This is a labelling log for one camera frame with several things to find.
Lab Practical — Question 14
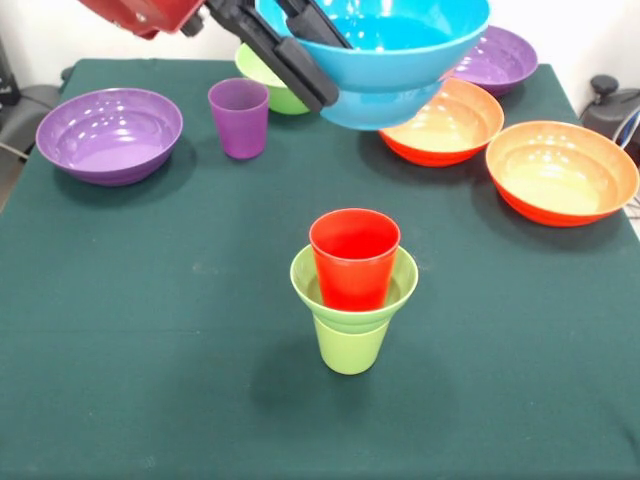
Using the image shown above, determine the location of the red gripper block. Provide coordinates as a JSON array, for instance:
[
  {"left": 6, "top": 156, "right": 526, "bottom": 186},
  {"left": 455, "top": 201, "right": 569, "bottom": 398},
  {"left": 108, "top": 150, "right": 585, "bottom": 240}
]
[{"left": 79, "top": 0, "right": 340, "bottom": 114}]

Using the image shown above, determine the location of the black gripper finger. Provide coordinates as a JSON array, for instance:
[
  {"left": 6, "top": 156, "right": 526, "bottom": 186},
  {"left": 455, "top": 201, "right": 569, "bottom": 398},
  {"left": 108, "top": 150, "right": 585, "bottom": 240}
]
[{"left": 277, "top": 0, "right": 354, "bottom": 50}]

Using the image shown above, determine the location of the small blue plastic bowl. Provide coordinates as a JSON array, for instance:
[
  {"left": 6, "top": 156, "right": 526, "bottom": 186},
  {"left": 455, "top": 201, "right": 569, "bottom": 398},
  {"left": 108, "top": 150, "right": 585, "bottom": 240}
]
[{"left": 254, "top": 0, "right": 491, "bottom": 132}]

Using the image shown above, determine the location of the red plastic cup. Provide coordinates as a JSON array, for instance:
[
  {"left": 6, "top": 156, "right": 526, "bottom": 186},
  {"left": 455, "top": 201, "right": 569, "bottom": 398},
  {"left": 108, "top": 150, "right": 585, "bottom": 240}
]
[{"left": 308, "top": 208, "right": 402, "bottom": 312}]

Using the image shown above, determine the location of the small green plastic bowl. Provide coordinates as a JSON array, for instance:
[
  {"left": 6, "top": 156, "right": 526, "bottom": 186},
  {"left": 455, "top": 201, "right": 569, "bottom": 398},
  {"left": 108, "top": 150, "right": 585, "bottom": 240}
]
[{"left": 289, "top": 244, "right": 420, "bottom": 336}]

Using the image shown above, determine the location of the green plastic cup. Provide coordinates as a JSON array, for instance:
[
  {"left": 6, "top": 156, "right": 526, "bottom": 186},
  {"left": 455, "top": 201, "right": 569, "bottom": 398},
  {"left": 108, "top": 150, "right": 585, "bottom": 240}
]
[{"left": 312, "top": 312, "right": 391, "bottom": 376}]

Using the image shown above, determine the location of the large green plastic bowl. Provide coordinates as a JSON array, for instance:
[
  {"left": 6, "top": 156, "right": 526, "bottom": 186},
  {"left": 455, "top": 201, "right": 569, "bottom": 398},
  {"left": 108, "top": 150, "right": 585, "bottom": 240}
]
[{"left": 234, "top": 42, "right": 312, "bottom": 116}]

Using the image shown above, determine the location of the purple plastic cup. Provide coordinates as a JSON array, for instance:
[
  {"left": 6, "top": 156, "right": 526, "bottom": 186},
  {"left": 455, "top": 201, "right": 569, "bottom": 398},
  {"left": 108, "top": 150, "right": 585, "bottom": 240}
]
[{"left": 207, "top": 77, "right": 271, "bottom": 161}]

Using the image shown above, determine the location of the large orange plastic bowl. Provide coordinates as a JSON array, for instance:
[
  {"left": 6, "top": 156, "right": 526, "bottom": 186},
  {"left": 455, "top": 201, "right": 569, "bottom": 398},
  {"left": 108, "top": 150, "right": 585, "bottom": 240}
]
[
  {"left": 378, "top": 78, "right": 505, "bottom": 168},
  {"left": 484, "top": 120, "right": 640, "bottom": 228}
]

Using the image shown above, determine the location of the large purple plastic bowl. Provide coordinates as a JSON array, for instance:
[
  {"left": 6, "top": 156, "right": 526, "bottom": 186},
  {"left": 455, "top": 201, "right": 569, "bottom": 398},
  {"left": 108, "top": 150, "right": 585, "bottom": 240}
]
[
  {"left": 34, "top": 87, "right": 184, "bottom": 187},
  {"left": 452, "top": 25, "right": 539, "bottom": 99}
]

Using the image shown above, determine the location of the dark green table cloth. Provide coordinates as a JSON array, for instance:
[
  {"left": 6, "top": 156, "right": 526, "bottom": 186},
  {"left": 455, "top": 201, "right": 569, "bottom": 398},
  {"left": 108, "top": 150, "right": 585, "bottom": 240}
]
[{"left": 0, "top": 58, "right": 640, "bottom": 480}]

